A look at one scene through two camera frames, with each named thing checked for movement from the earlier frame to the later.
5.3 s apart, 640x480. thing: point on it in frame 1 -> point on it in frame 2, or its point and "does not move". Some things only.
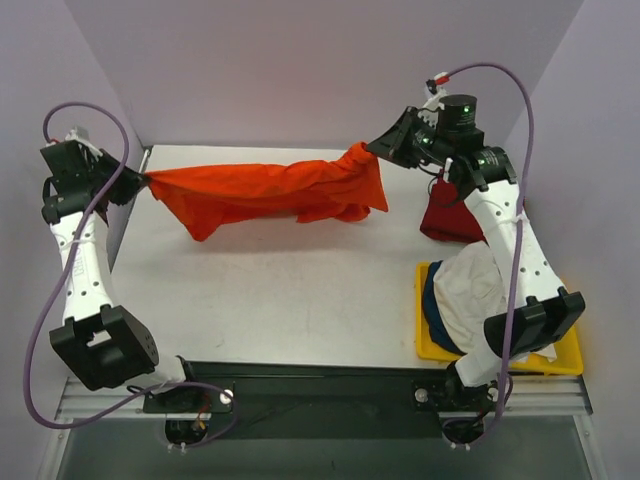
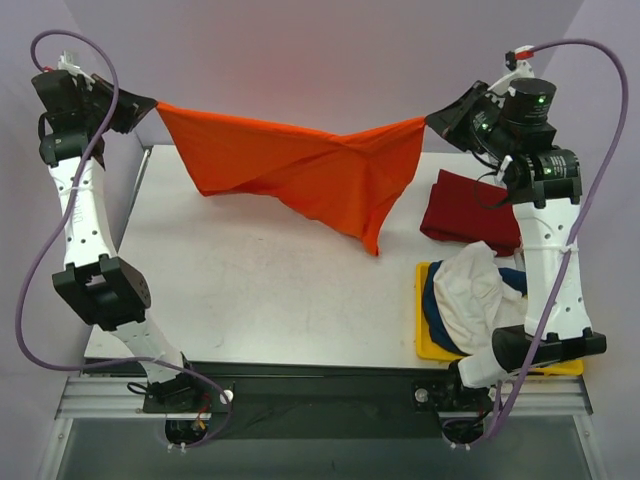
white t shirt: (469, 287) does not move
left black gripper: (111, 179) -> (104, 98)
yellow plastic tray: (568, 350) does not move
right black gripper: (406, 138) -> (470, 116)
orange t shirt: (343, 184) -> (358, 177)
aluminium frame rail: (565, 395) does not move
